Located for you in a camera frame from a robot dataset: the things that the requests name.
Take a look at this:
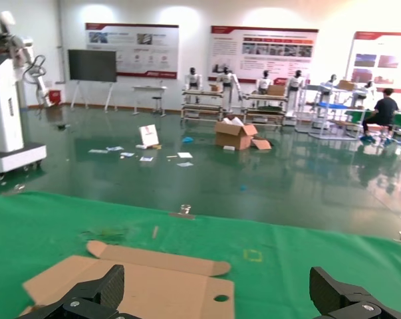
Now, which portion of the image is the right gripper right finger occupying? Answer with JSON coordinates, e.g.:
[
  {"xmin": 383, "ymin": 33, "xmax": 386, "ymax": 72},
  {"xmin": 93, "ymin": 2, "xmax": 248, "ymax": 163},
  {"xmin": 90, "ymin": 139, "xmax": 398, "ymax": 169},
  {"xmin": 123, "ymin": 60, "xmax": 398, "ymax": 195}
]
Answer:
[{"xmin": 309, "ymin": 265, "xmax": 401, "ymax": 319}]

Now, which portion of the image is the white mobile robot station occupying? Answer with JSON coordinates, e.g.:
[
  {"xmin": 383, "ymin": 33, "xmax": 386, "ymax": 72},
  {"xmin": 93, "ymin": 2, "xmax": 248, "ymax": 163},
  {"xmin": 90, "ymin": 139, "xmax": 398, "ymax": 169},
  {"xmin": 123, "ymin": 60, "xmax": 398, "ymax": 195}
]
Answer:
[{"xmin": 0, "ymin": 9, "xmax": 48, "ymax": 175}]

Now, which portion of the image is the white and red bag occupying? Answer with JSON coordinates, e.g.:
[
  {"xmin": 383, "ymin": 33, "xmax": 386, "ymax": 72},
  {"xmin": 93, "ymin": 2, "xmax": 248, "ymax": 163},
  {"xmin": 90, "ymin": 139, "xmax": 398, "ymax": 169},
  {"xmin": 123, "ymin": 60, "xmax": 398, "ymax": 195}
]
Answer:
[{"xmin": 136, "ymin": 124, "xmax": 161, "ymax": 150}]

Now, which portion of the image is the white humanoid robot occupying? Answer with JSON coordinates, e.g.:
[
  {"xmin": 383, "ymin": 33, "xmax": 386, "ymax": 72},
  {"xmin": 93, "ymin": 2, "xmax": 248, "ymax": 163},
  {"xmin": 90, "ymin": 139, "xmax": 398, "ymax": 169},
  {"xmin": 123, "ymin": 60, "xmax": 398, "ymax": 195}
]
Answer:
[
  {"xmin": 255, "ymin": 69, "xmax": 271, "ymax": 94},
  {"xmin": 287, "ymin": 69, "xmax": 306, "ymax": 100},
  {"xmin": 356, "ymin": 79, "xmax": 377, "ymax": 100},
  {"xmin": 217, "ymin": 66, "xmax": 243, "ymax": 112},
  {"xmin": 321, "ymin": 73, "xmax": 339, "ymax": 97},
  {"xmin": 185, "ymin": 66, "xmax": 203, "ymax": 90}
]

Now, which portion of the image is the seated person in black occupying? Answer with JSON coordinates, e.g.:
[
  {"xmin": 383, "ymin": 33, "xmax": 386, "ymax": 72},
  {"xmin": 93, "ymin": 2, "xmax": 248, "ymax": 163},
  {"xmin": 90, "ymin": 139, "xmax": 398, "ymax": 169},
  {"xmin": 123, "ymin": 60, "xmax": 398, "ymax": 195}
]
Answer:
[{"xmin": 361, "ymin": 88, "xmax": 400, "ymax": 144}]

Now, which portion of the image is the poster board with photos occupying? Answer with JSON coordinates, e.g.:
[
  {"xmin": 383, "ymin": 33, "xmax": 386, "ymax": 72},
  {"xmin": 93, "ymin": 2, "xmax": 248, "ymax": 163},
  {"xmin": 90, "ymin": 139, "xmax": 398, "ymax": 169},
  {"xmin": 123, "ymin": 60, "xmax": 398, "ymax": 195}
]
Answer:
[{"xmin": 84, "ymin": 22, "xmax": 180, "ymax": 80}]

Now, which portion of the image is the black screen on stand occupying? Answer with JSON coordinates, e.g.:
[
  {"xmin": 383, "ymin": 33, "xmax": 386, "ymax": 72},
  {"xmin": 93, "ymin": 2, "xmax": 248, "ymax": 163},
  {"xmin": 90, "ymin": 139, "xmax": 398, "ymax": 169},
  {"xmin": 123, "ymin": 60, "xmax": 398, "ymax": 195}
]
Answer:
[{"xmin": 68, "ymin": 49, "xmax": 118, "ymax": 112}]

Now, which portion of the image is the poster board with red header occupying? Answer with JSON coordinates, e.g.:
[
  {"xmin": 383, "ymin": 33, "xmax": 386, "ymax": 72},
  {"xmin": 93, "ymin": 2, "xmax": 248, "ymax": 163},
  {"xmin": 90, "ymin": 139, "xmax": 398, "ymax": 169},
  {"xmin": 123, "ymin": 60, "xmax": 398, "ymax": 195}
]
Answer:
[{"xmin": 209, "ymin": 25, "xmax": 320, "ymax": 84}]

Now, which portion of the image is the open brown cardboard box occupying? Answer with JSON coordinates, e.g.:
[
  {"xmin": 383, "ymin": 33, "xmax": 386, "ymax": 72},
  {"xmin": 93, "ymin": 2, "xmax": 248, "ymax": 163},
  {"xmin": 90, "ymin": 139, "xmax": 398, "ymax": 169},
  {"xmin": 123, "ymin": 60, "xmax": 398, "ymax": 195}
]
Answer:
[{"xmin": 22, "ymin": 241, "xmax": 236, "ymax": 319}]

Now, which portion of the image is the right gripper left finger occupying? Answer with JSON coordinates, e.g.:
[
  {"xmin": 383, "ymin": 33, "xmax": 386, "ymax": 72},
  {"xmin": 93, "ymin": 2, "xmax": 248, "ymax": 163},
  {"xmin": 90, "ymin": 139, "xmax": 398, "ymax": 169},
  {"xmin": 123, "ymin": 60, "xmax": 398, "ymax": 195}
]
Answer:
[{"xmin": 19, "ymin": 264, "xmax": 126, "ymax": 319}]

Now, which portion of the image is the black stool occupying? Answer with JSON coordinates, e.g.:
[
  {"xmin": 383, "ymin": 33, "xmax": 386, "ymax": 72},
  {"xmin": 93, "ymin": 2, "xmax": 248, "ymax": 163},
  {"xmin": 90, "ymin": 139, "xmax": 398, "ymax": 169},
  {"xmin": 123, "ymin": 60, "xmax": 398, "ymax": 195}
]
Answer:
[{"xmin": 152, "ymin": 96, "xmax": 168, "ymax": 118}]

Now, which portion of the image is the poster board with dark pictures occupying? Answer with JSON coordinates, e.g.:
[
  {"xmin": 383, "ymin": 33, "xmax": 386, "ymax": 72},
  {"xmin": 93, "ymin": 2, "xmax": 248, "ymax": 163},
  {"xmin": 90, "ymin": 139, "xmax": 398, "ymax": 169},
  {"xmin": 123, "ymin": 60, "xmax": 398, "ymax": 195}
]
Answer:
[{"xmin": 345, "ymin": 31, "xmax": 401, "ymax": 90}]

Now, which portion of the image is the green table cloth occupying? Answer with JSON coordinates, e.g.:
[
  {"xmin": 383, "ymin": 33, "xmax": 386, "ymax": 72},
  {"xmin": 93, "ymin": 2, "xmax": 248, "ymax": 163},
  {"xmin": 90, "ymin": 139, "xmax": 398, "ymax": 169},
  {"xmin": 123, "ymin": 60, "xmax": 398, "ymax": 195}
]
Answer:
[{"xmin": 0, "ymin": 191, "xmax": 401, "ymax": 319}]

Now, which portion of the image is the tall metal frame rack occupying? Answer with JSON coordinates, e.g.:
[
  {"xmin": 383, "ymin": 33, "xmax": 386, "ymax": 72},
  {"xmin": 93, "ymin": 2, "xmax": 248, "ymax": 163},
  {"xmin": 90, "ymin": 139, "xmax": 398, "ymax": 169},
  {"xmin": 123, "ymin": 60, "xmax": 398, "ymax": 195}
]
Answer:
[{"xmin": 295, "ymin": 83, "xmax": 354, "ymax": 140}]

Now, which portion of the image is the large open cardboard carton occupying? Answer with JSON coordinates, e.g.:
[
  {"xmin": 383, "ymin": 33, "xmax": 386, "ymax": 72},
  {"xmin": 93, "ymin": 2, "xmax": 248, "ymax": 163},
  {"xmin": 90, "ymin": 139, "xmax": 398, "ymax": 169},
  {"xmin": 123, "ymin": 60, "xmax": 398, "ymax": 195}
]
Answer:
[{"xmin": 214, "ymin": 116, "xmax": 259, "ymax": 151}]

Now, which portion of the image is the metal rack workbench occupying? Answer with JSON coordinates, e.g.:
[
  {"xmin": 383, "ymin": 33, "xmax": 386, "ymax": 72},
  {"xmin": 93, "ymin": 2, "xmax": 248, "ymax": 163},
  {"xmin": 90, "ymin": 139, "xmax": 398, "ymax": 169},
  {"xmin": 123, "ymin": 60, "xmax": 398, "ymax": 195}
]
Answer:
[
  {"xmin": 181, "ymin": 88, "xmax": 225, "ymax": 123},
  {"xmin": 243, "ymin": 92, "xmax": 286, "ymax": 128}
]

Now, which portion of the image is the green covered work table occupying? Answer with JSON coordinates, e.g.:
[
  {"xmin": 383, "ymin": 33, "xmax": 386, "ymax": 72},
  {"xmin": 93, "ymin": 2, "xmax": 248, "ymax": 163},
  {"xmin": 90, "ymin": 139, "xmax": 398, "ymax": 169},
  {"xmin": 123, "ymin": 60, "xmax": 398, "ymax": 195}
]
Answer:
[{"xmin": 344, "ymin": 108, "xmax": 401, "ymax": 137}]

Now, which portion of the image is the white desk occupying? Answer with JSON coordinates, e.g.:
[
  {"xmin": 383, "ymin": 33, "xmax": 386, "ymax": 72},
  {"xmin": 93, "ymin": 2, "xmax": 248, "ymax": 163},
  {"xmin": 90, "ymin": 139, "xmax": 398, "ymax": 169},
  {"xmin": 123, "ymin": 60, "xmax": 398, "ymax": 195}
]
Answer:
[{"xmin": 132, "ymin": 85, "xmax": 168, "ymax": 116}]

